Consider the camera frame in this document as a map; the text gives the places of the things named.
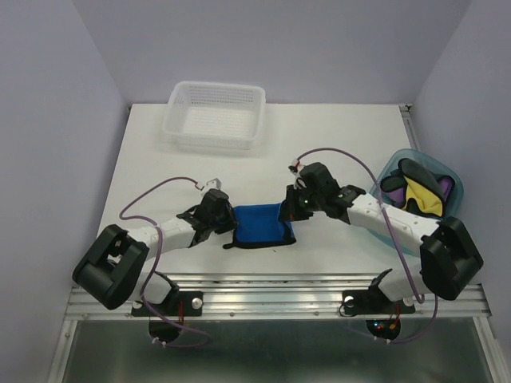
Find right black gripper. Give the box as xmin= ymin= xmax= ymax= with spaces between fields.
xmin=276 ymin=184 xmax=323 ymax=221

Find blue black towel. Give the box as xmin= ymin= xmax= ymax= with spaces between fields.
xmin=223 ymin=203 xmax=296 ymax=250

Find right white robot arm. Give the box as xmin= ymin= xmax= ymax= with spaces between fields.
xmin=279 ymin=162 xmax=484 ymax=316

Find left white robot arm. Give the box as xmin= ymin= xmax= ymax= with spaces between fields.
xmin=72 ymin=188 xmax=236 ymax=314

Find translucent blue plastic bin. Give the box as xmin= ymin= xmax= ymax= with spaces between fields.
xmin=366 ymin=148 xmax=466 ymax=256

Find purple towel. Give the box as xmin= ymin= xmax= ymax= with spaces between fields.
xmin=384 ymin=176 xmax=455 ymax=203

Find white perforated plastic basket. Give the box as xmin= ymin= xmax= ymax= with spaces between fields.
xmin=161 ymin=81 xmax=266 ymax=150

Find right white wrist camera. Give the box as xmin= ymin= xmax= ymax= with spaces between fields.
xmin=289 ymin=162 xmax=307 ymax=190

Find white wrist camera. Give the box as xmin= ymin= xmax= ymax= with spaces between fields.
xmin=200 ymin=178 xmax=222 ymax=192
xmin=289 ymin=162 xmax=307 ymax=190

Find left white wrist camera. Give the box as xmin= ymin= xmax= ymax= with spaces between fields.
xmin=200 ymin=178 xmax=222 ymax=192

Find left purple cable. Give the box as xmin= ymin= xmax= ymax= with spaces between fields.
xmin=119 ymin=177 xmax=212 ymax=347

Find purple cable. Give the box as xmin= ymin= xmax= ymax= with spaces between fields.
xmin=119 ymin=177 xmax=212 ymax=347
xmin=289 ymin=148 xmax=442 ymax=345

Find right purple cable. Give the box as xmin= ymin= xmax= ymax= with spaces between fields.
xmin=289 ymin=148 xmax=442 ymax=345

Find aluminium mounting rail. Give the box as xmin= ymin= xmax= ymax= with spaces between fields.
xmin=65 ymin=274 xmax=492 ymax=321

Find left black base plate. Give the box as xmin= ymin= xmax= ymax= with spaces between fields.
xmin=130 ymin=290 xmax=204 ymax=345

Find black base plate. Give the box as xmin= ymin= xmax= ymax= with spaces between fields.
xmin=130 ymin=290 xmax=204 ymax=345
xmin=339 ymin=290 xmax=416 ymax=341

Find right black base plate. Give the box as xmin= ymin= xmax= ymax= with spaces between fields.
xmin=339 ymin=290 xmax=416 ymax=341

